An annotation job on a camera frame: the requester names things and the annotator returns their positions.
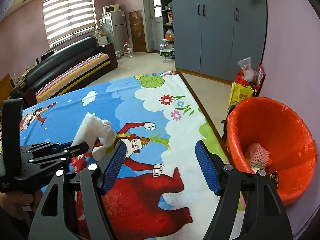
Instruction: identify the white paper wrapper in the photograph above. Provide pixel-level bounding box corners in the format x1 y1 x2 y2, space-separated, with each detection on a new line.
72 112 117 161

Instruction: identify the orange lined trash bin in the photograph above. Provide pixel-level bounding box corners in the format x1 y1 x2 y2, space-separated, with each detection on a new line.
226 97 317 206

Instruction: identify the person's left hand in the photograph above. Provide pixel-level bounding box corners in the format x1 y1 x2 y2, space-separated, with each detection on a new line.
1 190 43 220

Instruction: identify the pink foam fruit net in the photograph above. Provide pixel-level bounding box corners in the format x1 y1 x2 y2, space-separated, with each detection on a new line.
245 143 272 172

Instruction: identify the striped sofa cushion cover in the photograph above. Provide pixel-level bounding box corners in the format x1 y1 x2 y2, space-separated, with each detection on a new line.
36 53 111 103

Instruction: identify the blue cartoon tablecloth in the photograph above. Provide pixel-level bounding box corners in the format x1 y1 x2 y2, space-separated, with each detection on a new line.
20 72 228 239

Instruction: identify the black leather sofa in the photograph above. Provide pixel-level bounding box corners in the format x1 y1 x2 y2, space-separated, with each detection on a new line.
24 36 118 99

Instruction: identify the large water bottle near fridge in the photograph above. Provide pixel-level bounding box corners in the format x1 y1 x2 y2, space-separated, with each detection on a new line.
123 40 134 57

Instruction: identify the silver refrigerator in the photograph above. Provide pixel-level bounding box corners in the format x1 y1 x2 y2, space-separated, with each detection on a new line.
102 11 129 56

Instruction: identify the large water bottle green label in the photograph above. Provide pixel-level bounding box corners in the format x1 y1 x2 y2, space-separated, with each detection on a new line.
159 39 173 62

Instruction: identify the yellow snack package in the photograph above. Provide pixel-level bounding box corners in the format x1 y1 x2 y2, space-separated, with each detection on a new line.
228 82 254 109

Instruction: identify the window zebra blind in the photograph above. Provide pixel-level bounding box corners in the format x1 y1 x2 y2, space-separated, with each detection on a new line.
42 0 98 48

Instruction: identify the brown cardboard panel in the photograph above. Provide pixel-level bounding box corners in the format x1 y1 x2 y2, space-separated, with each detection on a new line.
129 10 147 53

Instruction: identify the white door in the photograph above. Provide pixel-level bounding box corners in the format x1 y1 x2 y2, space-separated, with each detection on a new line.
149 0 164 51

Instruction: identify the white microwave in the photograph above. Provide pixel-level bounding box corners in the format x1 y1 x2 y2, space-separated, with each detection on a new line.
103 4 120 15

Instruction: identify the red snack bag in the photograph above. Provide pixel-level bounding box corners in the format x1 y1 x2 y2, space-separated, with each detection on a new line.
235 64 266 97

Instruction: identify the clear plastic bag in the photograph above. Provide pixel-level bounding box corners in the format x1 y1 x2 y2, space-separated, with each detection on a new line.
237 56 257 82

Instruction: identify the dark bookshelf with items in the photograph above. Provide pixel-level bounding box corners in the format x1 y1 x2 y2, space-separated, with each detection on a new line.
161 0 175 48

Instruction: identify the grey wardrobe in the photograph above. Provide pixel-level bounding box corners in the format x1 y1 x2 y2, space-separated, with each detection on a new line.
172 0 267 81

